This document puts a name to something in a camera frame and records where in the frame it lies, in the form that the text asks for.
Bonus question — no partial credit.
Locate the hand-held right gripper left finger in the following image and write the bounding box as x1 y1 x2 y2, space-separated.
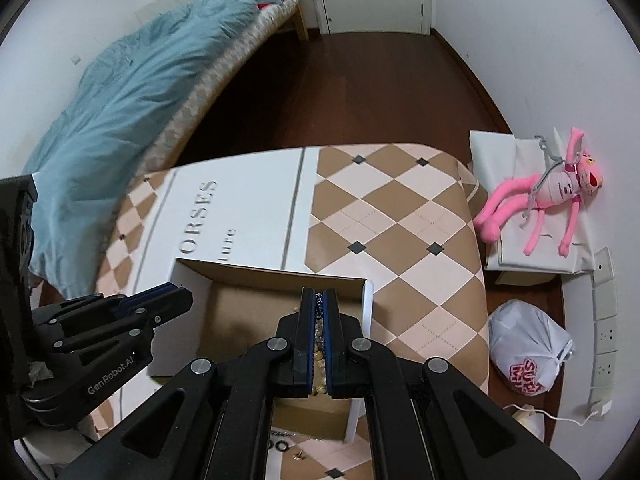
55 287 318 480

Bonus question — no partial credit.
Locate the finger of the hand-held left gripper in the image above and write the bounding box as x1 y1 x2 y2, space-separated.
31 282 193 332
37 300 195 362

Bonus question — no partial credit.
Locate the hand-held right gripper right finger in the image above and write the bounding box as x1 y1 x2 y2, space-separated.
323 287 581 480

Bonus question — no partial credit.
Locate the metal chain necklace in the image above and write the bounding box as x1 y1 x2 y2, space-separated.
313 290 329 397

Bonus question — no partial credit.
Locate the cardboard box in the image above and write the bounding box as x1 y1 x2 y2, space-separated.
147 257 375 443

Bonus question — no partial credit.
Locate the chequered beige table cover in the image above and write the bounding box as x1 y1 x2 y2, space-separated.
92 142 491 480

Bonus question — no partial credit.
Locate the light blue blanket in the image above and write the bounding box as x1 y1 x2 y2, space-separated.
22 0 303 298

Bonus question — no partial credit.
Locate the white plastic bag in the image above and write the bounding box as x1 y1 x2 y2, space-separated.
487 299 575 397

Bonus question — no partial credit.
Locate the bed with woven mattress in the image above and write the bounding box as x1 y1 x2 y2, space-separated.
132 0 311 183

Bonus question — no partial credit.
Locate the white rounded object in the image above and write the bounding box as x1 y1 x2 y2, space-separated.
510 404 547 445

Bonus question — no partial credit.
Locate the pink plush toy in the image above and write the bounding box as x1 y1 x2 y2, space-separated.
472 127 606 257

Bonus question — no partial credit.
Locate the grey clothes hanger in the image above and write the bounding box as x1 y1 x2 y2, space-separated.
522 132 577 217

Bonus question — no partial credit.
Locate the white charger cable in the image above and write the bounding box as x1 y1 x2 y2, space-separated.
502 399 614 429

